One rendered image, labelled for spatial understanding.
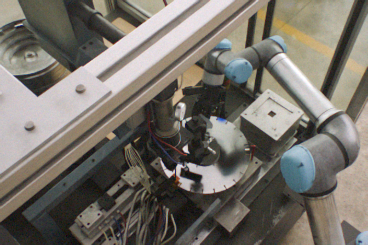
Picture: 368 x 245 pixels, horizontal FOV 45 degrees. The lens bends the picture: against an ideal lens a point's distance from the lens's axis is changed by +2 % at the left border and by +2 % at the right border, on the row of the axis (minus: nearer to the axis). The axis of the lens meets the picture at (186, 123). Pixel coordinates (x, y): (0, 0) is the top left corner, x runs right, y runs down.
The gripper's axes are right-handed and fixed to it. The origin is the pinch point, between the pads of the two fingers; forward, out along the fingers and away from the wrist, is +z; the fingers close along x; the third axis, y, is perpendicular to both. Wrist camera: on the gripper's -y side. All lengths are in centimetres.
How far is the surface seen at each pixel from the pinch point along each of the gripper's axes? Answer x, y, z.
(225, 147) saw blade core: 5.5, 10.7, 3.7
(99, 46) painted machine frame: -47, 0, -37
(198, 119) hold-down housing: -20.1, 15.1, -16.4
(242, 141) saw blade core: 11.2, 13.3, 1.1
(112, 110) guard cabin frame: -91, 60, -55
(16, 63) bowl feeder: -33, -70, -4
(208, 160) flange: -2.5, 10.2, 6.9
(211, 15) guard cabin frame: -81, 61, -64
